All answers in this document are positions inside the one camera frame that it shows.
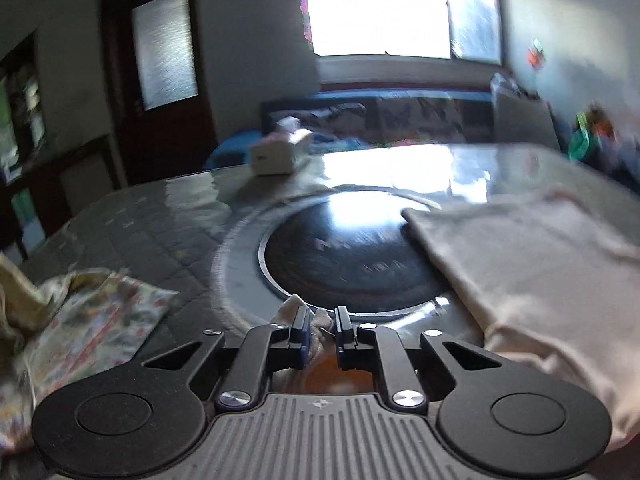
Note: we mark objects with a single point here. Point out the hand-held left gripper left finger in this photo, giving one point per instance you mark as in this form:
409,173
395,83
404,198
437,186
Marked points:
300,336

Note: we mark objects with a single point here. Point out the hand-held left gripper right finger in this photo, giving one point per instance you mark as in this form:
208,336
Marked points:
342,336

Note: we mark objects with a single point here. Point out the white cloth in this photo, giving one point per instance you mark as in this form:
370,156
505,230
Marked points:
321,324

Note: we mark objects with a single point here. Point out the cream cloth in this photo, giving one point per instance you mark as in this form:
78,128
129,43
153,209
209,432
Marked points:
540,270

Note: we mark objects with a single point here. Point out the dark blue clothes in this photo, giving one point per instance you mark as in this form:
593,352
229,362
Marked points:
617,162

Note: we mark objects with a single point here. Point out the round black induction cooker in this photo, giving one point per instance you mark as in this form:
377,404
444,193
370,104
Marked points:
340,260

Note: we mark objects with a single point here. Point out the white tissue box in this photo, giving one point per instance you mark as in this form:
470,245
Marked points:
272,157

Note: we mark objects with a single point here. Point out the blue sofa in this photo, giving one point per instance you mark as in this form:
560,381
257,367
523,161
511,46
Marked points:
230,147

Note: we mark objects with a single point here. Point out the floral printed cloth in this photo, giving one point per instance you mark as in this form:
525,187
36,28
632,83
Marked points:
95,320

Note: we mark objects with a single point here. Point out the butterfly print cushion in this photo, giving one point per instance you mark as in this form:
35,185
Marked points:
340,120
420,115

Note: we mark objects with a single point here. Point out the dark wooden cabinet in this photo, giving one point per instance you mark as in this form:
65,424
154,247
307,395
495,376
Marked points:
75,180

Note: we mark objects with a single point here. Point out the dark wooden door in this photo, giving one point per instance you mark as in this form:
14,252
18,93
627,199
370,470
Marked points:
125,125

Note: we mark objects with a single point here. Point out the grey pillow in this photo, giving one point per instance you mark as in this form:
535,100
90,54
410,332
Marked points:
525,120

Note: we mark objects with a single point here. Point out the green bowl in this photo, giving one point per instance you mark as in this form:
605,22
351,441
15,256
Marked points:
579,145

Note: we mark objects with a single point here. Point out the window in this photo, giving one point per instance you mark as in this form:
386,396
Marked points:
375,10

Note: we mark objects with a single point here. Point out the plush toy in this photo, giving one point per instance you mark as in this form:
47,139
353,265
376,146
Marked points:
595,120

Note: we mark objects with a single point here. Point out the colourful pinwheel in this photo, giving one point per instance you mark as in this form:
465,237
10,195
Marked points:
536,55

